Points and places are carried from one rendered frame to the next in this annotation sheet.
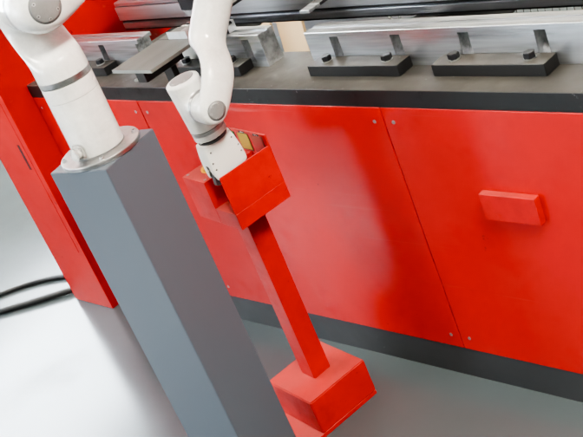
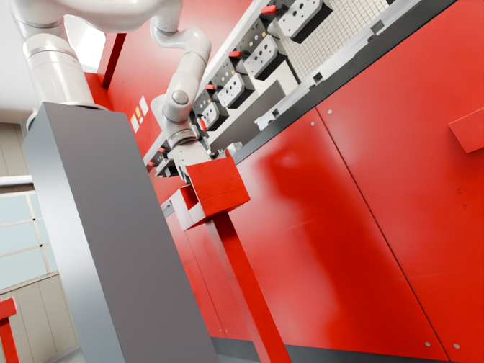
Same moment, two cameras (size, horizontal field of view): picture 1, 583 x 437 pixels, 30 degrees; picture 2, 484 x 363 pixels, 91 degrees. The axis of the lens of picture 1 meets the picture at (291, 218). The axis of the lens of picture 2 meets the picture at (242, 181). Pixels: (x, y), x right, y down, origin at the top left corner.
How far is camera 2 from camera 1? 2.12 m
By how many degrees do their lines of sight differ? 36
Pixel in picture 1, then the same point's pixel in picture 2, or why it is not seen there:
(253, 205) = (217, 196)
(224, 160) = (192, 160)
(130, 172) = (81, 122)
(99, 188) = (42, 132)
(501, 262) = not seen: outside the picture
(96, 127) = (62, 88)
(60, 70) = (37, 39)
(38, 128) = not seen: hidden behind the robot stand
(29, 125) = not seen: hidden behind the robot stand
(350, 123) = (292, 140)
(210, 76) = (176, 76)
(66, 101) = (37, 65)
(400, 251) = (352, 253)
